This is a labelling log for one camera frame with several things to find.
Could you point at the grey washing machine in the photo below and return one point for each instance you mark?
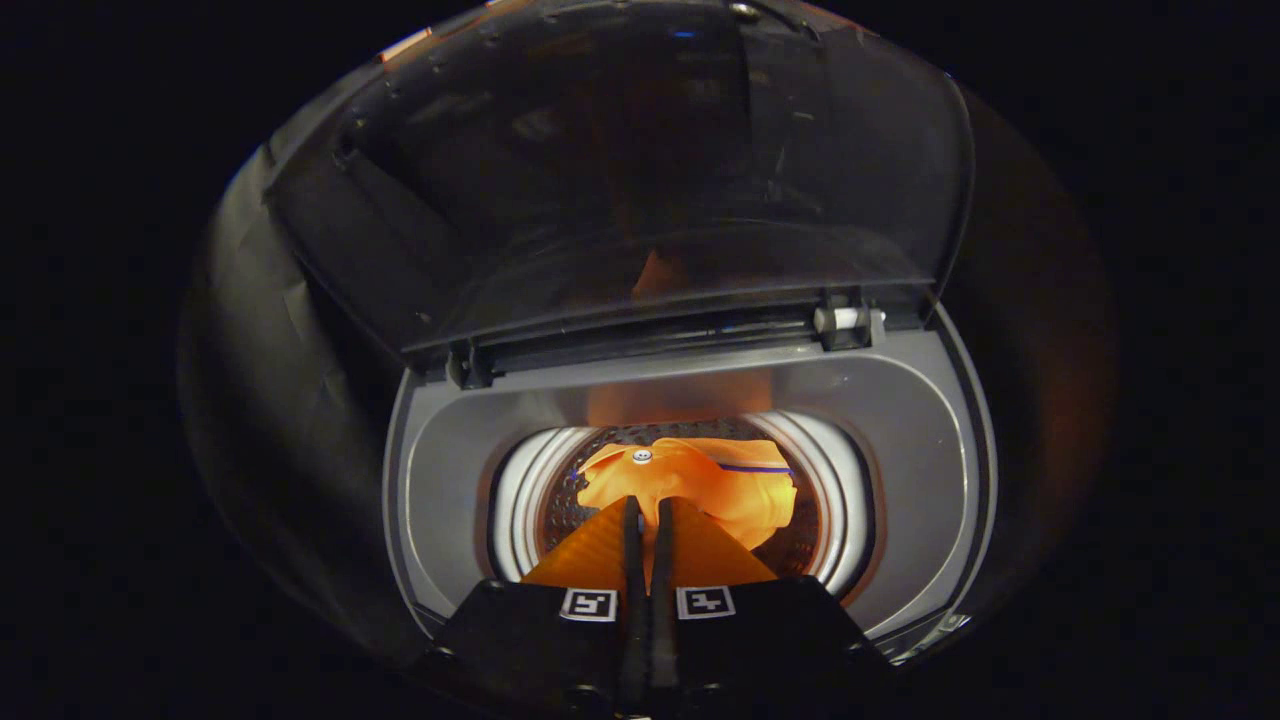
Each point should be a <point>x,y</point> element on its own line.
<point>900,420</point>

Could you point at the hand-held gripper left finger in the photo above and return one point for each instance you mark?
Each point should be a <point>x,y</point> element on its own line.
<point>633,600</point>

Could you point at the yellow polo shirt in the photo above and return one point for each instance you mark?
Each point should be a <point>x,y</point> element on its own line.
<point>740,490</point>

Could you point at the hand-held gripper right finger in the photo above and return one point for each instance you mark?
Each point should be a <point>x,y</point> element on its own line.
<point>664,600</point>

